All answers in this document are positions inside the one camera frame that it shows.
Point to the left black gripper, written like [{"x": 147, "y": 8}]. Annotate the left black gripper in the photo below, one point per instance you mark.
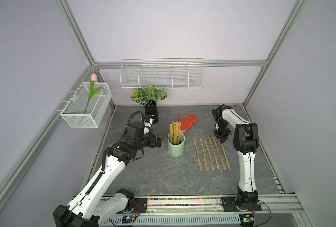
[{"x": 152, "y": 144}]

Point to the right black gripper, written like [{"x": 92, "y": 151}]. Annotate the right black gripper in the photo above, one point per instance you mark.
[{"x": 221, "y": 136}]

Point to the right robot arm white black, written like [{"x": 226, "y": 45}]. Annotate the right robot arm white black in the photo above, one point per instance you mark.
[{"x": 246, "y": 143}]

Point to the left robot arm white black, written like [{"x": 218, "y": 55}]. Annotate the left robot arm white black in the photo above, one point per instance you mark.
[{"x": 85, "y": 210}]

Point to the mint green storage cup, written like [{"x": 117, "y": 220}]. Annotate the mint green storage cup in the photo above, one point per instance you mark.
[{"x": 176, "y": 150}]

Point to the bundle of brown paper straws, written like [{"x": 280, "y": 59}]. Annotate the bundle of brown paper straws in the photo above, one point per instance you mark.
[{"x": 175, "y": 133}]

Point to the black plant pot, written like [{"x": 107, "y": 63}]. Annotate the black plant pot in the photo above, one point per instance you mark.
[{"x": 152, "y": 111}]

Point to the red hand-shaped scraper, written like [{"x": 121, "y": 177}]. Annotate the red hand-shaped scraper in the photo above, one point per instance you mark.
[{"x": 188, "y": 122}]

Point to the green artificial plant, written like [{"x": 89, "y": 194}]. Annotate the green artificial plant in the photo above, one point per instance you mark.
[{"x": 148, "y": 96}]

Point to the white mesh basket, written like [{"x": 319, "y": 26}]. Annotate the white mesh basket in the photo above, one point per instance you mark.
[{"x": 72, "y": 113}]

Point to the pink artificial tulip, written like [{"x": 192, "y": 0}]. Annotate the pink artificial tulip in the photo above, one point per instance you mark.
[{"x": 92, "y": 90}]

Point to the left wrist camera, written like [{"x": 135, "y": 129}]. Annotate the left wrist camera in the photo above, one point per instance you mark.
[{"x": 139, "y": 130}]

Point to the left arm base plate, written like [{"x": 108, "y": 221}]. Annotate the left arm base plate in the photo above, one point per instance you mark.
[{"x": 140, "y": 205}]

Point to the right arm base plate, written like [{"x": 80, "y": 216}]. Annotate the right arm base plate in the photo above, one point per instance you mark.
[{"x": 230, "y": 204}]

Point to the white wire wall shelf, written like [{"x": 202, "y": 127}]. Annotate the white wire wall shelf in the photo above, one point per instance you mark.
[{"x": 179, "y": 73}]

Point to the aluminium front rail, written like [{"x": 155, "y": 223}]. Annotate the aluminium front rail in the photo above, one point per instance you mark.
[{"x": 271, "y": 203}]

